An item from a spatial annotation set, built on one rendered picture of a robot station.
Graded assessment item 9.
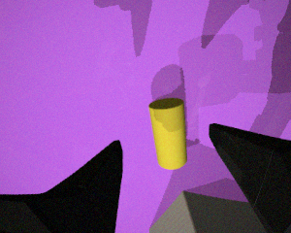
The yellow cylinder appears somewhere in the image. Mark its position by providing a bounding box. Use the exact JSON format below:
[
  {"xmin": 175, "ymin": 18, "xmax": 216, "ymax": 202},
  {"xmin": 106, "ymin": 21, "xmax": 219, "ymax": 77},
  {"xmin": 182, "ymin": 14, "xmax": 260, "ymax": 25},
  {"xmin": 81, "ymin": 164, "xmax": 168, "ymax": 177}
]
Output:
[{"xmin": 148, "ymin": 98, "xmax": 187, "ymax": 170}]

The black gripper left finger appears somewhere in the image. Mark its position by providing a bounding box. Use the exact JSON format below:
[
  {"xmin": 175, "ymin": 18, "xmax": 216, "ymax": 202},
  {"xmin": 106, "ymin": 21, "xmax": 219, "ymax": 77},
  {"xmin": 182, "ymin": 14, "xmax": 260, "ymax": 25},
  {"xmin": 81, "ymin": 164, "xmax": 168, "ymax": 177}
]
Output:
[{"xmin": 0, "ymin": 140, "xmax": 123, "ymax": 233}]

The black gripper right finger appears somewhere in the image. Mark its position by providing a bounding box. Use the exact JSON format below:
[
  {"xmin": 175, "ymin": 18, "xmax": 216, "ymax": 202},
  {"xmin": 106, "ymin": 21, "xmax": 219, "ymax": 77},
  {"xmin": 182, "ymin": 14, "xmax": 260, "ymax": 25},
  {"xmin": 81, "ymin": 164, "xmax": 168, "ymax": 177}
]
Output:
[{"xmin": 209, "ymin": 123, "xmax": 291, "ymax": 233}]

